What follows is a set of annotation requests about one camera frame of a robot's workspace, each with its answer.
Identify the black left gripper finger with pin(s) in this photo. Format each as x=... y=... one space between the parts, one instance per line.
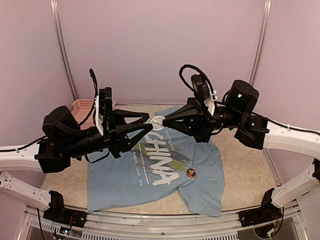
x=128 y=135
x=121 y=115

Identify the aluminium frame post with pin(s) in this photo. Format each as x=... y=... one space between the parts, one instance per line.
x=54 y=5
x=261 y=41

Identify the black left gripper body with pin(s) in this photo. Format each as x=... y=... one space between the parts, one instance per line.
x=109 y=135

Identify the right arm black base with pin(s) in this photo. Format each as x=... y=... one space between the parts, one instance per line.
x=266 y=212

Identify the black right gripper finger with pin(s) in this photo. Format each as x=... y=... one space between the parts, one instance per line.
x=181 y=113
x=185 y=126

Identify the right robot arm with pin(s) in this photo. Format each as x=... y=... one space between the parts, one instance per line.
x=259 y=132

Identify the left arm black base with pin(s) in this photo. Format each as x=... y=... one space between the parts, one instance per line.
x=57 y=212

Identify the right aluminium frame post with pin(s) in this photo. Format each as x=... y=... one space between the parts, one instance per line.
x=261 y=41

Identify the round silver purple brooch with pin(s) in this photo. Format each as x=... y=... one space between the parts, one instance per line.
x=157 y=123

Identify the pink plastic basket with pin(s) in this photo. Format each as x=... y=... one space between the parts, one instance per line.
x=80 y=109

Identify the front aluminium rail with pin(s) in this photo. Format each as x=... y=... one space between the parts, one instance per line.
x=108 y=225

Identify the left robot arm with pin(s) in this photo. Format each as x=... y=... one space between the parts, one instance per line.
x=52 y=153

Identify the light blue printed t-shirt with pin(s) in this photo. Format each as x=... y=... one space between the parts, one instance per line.
x=155 y=168

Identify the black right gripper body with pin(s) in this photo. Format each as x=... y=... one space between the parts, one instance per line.
x=206 y=121

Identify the left aluminium frame post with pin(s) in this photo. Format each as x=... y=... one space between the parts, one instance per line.
x=54 y=5

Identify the round orange button brooch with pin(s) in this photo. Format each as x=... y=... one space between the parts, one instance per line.
x=191 y=173

